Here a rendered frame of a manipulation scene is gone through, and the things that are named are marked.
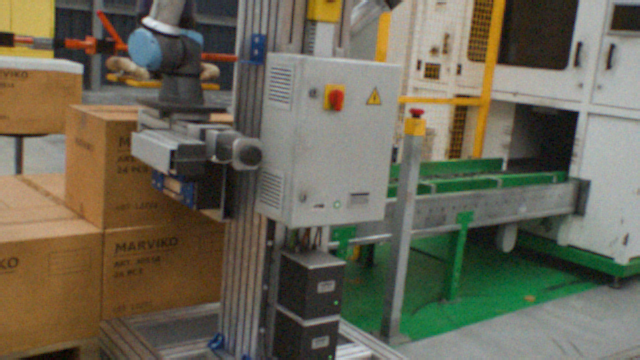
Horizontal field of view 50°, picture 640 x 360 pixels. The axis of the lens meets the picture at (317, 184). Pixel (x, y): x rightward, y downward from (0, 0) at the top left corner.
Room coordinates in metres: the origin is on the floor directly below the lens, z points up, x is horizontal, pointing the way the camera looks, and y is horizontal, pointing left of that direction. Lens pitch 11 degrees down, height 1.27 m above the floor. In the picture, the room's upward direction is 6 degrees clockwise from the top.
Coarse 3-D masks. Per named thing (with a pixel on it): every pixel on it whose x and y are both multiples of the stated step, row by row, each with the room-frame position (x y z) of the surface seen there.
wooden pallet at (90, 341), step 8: (96, 336) 2.36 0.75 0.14; (56, 344) 2.27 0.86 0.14; (64, 344) 2.28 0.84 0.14; (72, 344) 2.30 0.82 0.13; (80, 344) 2.32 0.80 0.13; (88, 344) 2.34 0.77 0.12; (96, 344) 2.36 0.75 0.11; (16, 352) 2.18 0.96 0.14; (24, 352) 2.19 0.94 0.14; (32, 352) 2.21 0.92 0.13; (40, 352) 2.23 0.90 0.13; (72, 352) 2.39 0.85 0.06; (80, 352) 2.33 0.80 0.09; (88, 352) 2.34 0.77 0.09; (96, 352) 2.36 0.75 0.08
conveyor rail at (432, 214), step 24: (456, 192) 3.49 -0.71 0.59; (480, 192) 3.56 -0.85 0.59; (504, 192) 3.70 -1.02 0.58; (528, 192) 3.86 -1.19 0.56; (552, 192) 4.03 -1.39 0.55; (576, 192) 4.21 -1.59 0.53; (384, 216) 3.10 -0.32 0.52; (432, 216) 3.32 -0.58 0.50; (480, 216) 3.59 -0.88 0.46; (504, 216) 3.73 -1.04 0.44; (528, 216) 3.88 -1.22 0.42; (360, 240) 3.00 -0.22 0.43; (384, 240) 3.11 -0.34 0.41
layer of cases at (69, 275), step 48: (0, 192) 2.77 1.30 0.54; (48, 192) 2.85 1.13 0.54; (0, 240) 2.15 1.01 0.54; (48, 240) 2.24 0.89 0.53; (96, 240) 2.35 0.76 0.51; (144, 240) 2.48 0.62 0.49; (192, 240) 2.61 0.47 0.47; (0, 288) 2.14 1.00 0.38; (48, 288) 2.25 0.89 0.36; (96, 288) 2.36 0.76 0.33; (144, 288) 2.48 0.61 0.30; (192, 288) 2.62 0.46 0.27; (0, 336) 2.14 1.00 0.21; (48, 336) 2.25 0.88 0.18
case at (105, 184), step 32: (96, 128) 2.44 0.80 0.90; (128, 128) 2.43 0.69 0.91; (96, 160) 2.43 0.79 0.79; (128, 160) 2.43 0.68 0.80; (64, 192) 2.68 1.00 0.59; (96, 192) 2.42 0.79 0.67; (128, 192) 2.44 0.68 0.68; (160, 192) 2.52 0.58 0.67; (96, 224) 2.41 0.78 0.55; (128, 224) 2.44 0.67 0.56; (160, 224) 2.52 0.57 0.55
